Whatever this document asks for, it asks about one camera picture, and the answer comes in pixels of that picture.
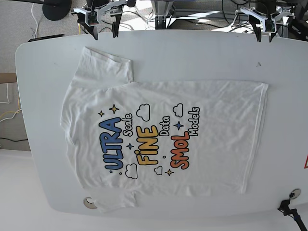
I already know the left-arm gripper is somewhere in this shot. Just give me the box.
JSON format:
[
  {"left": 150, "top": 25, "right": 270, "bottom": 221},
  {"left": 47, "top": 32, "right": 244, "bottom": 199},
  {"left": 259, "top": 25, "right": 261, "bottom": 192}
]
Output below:
[{"left": 240, "top": 7, "right": 294, "bottom": 42}]

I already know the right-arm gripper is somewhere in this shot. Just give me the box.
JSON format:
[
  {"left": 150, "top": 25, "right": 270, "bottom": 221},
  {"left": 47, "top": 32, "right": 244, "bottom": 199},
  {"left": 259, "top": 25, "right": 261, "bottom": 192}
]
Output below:
[{"left": 73, "top": 0, "right": 128, "bottom": 40}]

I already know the white printed T-shirt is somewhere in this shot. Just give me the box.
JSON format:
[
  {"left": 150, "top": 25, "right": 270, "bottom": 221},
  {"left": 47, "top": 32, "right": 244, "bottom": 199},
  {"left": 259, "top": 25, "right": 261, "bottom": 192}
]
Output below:
[{"left": 60, "top": 47, "right": 269, "bottom": 212}]

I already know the black flat device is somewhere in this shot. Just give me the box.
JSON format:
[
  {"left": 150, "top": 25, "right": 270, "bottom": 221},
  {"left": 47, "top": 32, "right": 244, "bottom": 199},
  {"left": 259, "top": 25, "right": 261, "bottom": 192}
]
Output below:
[{"left": 27, "top": 34, "right": 64, "bottom": 42}]

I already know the brown cardboard box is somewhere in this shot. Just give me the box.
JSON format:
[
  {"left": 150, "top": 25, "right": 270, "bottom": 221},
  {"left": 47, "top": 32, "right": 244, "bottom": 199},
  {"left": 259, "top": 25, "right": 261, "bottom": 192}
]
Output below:
[{"left": 0, "top": 73, "right": 17, "bottom": 84}]

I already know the red warning sticker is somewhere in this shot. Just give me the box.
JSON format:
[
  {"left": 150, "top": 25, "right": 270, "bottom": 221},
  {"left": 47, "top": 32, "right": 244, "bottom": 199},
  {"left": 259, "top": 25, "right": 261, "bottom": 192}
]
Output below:
[{"left": 304, "top": 155, "right": 308, "bottom": 169}]

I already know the grey table grommet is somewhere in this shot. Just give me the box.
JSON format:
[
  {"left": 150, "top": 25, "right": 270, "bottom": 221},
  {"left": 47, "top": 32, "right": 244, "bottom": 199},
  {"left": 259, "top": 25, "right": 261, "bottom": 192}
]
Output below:
[{"left": 289, "top": 188, "right": 301, "bottom": 200}]

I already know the silver table grommet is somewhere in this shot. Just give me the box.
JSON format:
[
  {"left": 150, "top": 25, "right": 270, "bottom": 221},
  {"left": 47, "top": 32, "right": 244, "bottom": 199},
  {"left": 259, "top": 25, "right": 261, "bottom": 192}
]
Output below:
[{"left": 83, "top": 197, "right": 97, "bottom": 210}]

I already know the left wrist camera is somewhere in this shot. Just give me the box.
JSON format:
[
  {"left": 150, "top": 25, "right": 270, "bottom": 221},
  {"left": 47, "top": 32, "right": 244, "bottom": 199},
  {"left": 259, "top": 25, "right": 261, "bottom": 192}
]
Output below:
[{"left": 264, "top": 19, "right": 276, "bottom": 33}]

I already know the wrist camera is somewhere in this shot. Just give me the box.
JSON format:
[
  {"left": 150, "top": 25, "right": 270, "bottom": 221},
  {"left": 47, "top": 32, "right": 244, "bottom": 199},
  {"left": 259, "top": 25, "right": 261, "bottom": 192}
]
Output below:
[
  {"left": 264, "top": 19, "right": 276, "bottom": 33},
  {"left": 86, "top": 11, "right": 99, "bottom": 26}
]

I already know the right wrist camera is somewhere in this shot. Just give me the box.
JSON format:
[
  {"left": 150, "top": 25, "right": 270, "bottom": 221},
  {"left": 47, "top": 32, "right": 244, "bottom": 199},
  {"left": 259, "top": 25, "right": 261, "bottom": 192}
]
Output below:
[{"left": 86, "top": 11, "right": 99, "bottom": 26}]

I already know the silver aluminium upright post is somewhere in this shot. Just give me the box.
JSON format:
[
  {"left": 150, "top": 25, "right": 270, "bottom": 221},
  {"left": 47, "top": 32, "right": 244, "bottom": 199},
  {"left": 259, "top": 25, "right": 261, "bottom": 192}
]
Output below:
[{"left": 151, "top": 0, "right": 175, "bottom": 30}]

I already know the yellow cable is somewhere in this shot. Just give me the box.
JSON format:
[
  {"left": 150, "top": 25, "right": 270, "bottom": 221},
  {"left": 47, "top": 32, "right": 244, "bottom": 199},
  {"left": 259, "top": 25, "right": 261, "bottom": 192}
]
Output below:
[{"left": 0, "top": 96, "right": 22, "bottom": 122}]

